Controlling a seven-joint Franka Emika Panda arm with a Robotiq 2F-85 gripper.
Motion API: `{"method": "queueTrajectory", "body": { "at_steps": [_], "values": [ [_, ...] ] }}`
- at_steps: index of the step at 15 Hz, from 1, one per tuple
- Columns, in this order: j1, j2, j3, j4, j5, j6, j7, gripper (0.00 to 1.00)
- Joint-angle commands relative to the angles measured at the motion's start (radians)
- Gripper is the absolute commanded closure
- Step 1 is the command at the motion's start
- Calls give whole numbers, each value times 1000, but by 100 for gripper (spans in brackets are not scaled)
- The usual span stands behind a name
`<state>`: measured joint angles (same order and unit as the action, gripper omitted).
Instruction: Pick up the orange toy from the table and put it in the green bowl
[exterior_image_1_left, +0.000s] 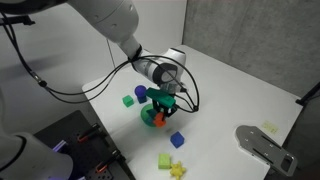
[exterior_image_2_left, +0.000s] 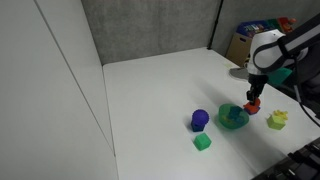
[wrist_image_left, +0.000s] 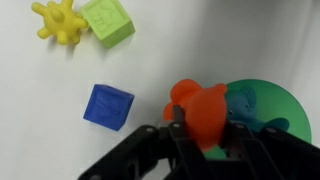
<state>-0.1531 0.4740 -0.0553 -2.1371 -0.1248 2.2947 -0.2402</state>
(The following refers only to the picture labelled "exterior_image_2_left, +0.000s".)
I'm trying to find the black vertical pole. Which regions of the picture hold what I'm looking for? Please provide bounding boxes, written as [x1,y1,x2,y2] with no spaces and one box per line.
[207,0,224,51]

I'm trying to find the green bowl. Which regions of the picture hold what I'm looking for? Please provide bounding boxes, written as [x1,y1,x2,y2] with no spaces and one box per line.
[218,103,250,130]

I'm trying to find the lime green square block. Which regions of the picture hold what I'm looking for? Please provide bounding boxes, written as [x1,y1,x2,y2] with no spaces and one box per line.
[266,114,287,131]

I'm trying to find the purple spiky ball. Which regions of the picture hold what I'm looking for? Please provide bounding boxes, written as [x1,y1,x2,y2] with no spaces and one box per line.
[191,108,211,128]

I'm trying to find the yellow spiky toy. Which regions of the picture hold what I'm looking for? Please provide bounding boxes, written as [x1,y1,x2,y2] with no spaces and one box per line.
[273,109,289,121]

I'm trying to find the colourful toy boxes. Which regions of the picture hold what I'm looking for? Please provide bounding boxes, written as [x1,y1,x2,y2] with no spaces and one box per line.
[236,17,298,38]

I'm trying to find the orange rubber toy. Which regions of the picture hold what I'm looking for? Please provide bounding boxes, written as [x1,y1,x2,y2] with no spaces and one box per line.
[243,97,262,113]

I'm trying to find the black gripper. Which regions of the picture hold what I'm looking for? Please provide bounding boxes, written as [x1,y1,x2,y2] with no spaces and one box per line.
[246,73,270,105]

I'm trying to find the dark blue block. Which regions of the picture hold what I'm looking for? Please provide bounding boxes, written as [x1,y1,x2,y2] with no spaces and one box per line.
[190,121,205,133]

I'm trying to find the teal rubber toy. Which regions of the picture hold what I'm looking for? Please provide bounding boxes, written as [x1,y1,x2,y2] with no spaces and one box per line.
[229,105,244,122]

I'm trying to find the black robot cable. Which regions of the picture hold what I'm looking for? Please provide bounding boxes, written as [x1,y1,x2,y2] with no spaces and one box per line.
[292,58,320,128]

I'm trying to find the black equipment frame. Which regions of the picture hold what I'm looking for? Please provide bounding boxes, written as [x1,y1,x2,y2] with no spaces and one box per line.
[253,137,320,180]

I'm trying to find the green cube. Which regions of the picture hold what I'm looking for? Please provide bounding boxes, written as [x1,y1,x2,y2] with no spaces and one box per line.
[193,132,213,152]

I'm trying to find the teal green object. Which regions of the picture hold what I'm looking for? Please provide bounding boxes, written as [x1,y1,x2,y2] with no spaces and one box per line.
[266,67,294,88]

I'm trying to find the cardboard box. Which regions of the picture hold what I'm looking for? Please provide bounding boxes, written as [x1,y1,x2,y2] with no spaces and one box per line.
[225,32,254,68]

